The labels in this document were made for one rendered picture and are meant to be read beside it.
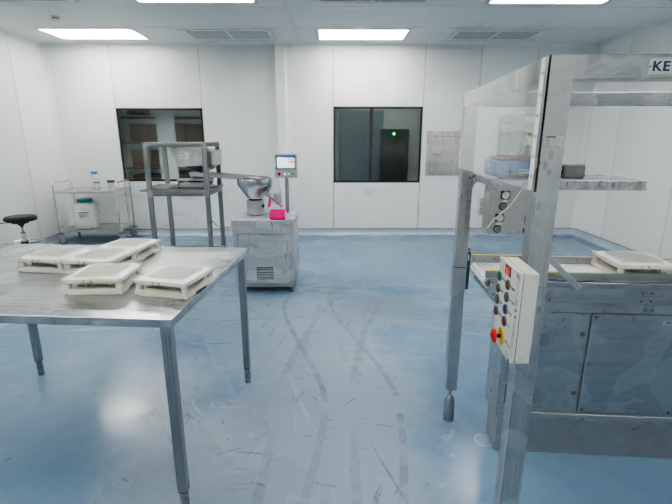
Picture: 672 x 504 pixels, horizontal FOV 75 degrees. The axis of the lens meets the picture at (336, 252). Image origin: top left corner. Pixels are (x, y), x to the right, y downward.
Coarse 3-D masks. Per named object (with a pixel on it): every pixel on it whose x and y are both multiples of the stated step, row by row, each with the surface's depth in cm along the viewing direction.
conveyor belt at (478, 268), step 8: (472, 264) 220; (480, 264) 217; (488, 264) 217; (496, 264) 217; (560, 264) 217; (568, 264) 217; (576, 264) 217; (584, 264) 217; (480, 272) 206; (480, 280) 202; (552, 280) 195; (560, 280) 195; (576, 280) 194; (584, 280) 194; (592, 280) 194; (600, 280) 194; (608, 280) 193
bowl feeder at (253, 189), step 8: (240, 184) 442; (248, 184) 438; (256, 184) 438; (264, 184) 442; (248, 192) 445; (256, 192) 445; (248, 200) 455; (256, 200) 453; (280, 200) 452; (248, 208) 455; (256, 208) 452; (264, 208) 461
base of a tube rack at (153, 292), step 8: (200, 280) 198; (208, 280) 198; (144, 288) 187; (152, 288) 187; (192, 288) 187; (200, 288) 191; (152, 296) 184; (160, 296) 183; (168, 296) 183; (176, 296) 182; (184, 296) 181
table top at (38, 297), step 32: (0, 256) 248; (160, 256) 248; (192, 256) 248; (224, 256) 248; (0, 288) 195; (32, 288) 195; (64, 288) 195; (0, 320) 167; (32, 320) 166; (64, 320) 165; (96, 320) 164; (128, 320) 163; (160, 320) 162
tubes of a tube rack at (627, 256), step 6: (606, 252) 210; (612, 252) 208; (618, 252) 208; (624, 252) 208; (630, 252) 208; (636, 252) 208; (642, 252) 208; (618, 258) 200; (624, 258) 198; (630, 258) 198; (636, 258) 198; (642, 258) 198; (648, 258) 198; (654, 258) 198; (630, 270) 196; (636, 270) 196; (642, 270) 196; (648, 270) 195; (654, 270) 196; (660, 270) 195
